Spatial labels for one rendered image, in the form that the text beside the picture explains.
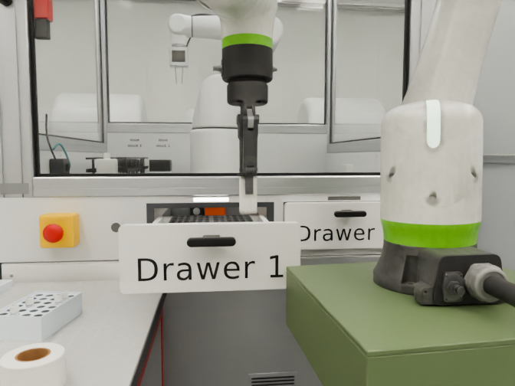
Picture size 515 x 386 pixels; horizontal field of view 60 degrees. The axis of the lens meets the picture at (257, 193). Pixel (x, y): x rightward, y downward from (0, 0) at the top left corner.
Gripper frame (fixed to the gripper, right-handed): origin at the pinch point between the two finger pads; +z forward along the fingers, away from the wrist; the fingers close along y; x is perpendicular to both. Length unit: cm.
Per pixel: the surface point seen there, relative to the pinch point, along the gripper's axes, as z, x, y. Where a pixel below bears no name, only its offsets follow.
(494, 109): -38, 151, -153
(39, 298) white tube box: 17.2, -36.0, 3.4
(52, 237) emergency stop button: 9.4, -39.6, -14.4
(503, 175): -1, 152, -145
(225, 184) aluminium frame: -1.1, -3.3, -21.6
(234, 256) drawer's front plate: 9.5, -3.1, 10.5
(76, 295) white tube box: 16.9, -30.0, 3.3
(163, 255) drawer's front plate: 9.0, -14.4, 10.5
